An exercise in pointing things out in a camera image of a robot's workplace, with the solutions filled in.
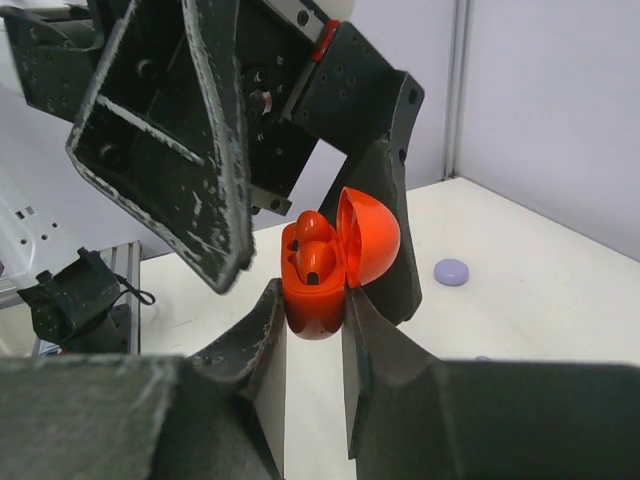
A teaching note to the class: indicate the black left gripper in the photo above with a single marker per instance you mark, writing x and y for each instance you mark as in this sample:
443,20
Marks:
162,131

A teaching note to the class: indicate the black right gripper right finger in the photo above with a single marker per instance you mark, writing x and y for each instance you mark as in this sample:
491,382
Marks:
411,415

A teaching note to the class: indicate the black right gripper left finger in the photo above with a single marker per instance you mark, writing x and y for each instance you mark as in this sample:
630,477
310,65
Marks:
218,414

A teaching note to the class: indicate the orange earbud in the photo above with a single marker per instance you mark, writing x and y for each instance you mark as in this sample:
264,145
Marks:
314,262
310,226

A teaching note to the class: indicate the orange round charging case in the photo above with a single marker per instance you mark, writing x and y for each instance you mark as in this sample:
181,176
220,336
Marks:
366,240

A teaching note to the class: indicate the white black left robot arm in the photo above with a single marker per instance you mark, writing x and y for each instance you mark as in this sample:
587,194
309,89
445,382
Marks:
55,52

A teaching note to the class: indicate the lilac round charging case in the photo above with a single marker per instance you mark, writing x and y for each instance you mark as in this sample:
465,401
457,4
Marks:
451,272

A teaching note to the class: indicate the left aluminium frame post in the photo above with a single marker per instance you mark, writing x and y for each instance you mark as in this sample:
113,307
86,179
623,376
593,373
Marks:
456,88

